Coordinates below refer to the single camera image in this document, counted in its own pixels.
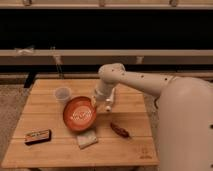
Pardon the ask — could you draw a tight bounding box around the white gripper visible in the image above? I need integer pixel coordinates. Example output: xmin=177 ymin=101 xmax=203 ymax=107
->
xmin=91 ymin=82 xmax=115 ymax=108

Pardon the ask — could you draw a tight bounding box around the orange ceramic bowl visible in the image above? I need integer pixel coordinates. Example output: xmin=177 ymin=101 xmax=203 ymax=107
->
xmin=63 ymin=96 xmax=96 ymax=132

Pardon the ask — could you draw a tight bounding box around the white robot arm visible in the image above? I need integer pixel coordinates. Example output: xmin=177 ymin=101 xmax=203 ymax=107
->
xmin=94 ymin=63 xmax=213 ymax=171

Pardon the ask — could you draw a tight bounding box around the white tube bottle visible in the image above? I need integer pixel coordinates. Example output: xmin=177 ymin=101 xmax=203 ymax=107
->
xmin=105 ymin=97 xmax=114 ymax=112

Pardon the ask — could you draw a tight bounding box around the clear plastic cup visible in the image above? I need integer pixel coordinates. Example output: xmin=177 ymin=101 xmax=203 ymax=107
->
xmin=54 ymin=87 xmax=71 ymax=104

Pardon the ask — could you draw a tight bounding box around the beige sponge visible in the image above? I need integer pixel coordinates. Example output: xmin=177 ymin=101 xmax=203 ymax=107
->
xmin=77 ymin=130 xmax=98 ymax=149

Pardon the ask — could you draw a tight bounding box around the wooden table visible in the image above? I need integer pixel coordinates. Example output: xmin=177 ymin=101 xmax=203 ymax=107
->
xmin=2 ymin=79 xmax=158 ymax=168

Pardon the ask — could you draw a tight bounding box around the dark rectangular box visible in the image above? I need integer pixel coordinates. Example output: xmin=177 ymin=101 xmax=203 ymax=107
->
xmin=24 ymin=129 xmax=52 ymax=145

